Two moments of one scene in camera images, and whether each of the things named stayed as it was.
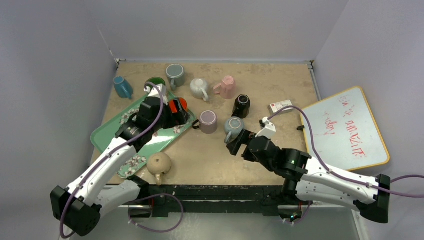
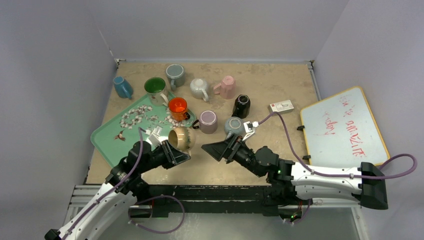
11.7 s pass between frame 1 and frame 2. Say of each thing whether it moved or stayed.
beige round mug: moved
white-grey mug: stayed
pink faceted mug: stayed
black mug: stayed
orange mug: stayed
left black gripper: moved
